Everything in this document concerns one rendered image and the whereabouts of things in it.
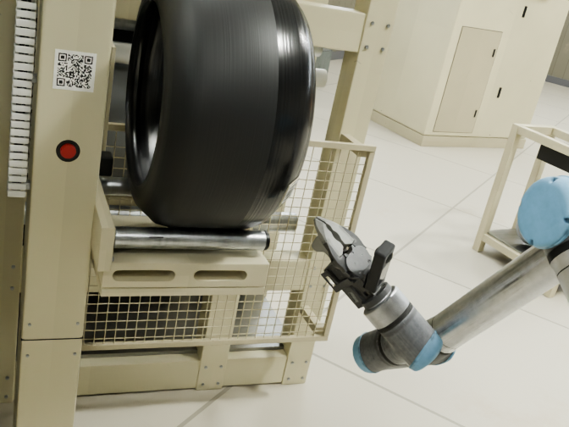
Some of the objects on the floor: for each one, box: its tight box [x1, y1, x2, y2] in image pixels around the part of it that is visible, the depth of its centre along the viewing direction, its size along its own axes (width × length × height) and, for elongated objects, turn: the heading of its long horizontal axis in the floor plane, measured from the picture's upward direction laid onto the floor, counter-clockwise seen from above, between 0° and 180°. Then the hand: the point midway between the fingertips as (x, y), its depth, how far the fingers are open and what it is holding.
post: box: [13, 0, 117, 427], centre depth 135 cm, size 13×13×250 cm
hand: (321, 221), depth 142 cm, fingers closed
